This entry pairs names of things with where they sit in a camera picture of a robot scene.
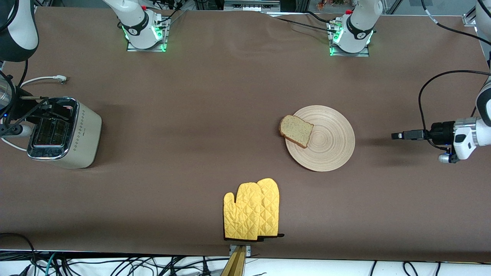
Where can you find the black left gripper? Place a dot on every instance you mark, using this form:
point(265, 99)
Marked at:
point(442, 133)

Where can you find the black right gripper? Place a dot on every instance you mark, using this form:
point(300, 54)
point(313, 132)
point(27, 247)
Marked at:
point(20, 108)

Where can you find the round light wooden plate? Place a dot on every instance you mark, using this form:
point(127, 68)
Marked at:
point(330, 145)

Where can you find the brown-crusted bread slice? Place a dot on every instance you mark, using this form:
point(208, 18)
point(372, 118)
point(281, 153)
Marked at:
point(295, 130)

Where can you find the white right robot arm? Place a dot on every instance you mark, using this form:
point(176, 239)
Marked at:
point(134, 23)

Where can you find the cream and chrome toaster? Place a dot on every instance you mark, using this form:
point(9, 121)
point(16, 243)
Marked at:
point(84, 138)

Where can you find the aluminium corner profile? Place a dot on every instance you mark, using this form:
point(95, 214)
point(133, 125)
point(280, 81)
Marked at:
point(468, 19)

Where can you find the orange background object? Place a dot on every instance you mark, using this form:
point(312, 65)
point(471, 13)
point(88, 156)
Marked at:
point(326, 4)

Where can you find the yellow quilted oven mitt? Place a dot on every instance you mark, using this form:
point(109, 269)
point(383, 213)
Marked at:
point(270, 207)
point(241, 214)

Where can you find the brown table cover sheet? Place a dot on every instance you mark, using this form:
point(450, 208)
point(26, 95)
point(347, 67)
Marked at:
point(230, 76)

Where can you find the yellow aluminium beam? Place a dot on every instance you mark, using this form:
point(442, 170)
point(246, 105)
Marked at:
point(234, 264)

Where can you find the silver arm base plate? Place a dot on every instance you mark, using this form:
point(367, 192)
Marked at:
point(145, 50)
point(349, 55)

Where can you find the silver beam bracket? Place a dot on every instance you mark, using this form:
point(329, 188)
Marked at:
point(248, 250)

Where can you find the aluminium frame rail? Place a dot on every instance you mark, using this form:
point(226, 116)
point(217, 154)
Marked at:
point(249, 5)

